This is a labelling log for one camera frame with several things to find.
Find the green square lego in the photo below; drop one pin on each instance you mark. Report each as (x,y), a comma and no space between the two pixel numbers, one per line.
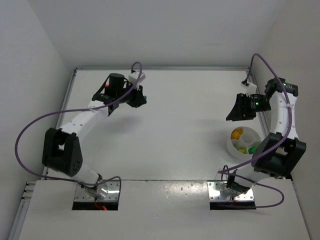
(252,149)

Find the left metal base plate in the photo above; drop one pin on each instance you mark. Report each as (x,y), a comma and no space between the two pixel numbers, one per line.
(105,193)

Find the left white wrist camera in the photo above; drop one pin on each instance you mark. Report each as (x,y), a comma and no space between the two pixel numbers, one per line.
(136,77)

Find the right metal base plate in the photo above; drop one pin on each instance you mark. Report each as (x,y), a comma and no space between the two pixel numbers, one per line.
(219,193)

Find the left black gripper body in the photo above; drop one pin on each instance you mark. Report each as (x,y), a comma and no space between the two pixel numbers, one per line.
(137,97)

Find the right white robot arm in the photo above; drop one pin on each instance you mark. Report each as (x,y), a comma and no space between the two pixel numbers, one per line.
(278,154)

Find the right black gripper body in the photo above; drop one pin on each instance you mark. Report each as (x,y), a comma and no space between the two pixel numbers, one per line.
(245,106)

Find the white round divided container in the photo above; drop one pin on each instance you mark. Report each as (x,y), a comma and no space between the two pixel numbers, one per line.
(248,139)

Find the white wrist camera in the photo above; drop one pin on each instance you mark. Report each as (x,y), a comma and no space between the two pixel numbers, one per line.
(249,86)
(136,77)

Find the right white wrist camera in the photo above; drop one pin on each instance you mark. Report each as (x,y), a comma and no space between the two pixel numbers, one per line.
(249,86)

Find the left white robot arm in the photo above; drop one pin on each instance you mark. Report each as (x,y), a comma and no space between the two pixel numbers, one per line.
(62,146)

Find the lime green lego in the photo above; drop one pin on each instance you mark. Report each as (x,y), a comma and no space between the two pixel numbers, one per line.
(242,150)

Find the metal base plate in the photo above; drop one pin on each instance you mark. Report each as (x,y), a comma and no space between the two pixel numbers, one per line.
(219,193)
(105,193)

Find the yellow long lego brick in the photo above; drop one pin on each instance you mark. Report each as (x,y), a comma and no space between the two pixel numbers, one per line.
(236,133)

